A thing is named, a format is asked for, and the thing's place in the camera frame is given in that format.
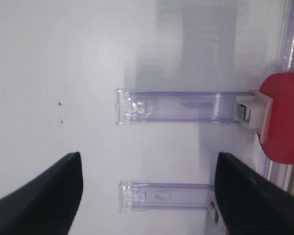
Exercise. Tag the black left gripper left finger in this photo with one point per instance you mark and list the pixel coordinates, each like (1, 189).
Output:
(47, 205)

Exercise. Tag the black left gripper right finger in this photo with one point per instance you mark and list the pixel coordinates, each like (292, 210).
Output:
(250, 204)

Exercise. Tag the outer red tomato slice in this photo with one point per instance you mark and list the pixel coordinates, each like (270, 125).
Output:
(279, 144)

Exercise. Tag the clear tomato pusher track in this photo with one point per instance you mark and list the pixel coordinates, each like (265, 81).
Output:
(252, 110)

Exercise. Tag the clear left bun pusher track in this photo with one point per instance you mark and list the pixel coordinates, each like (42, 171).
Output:
(140, 196)

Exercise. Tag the left clear acrylic rail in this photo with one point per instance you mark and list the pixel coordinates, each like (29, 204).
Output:
(285, 62)

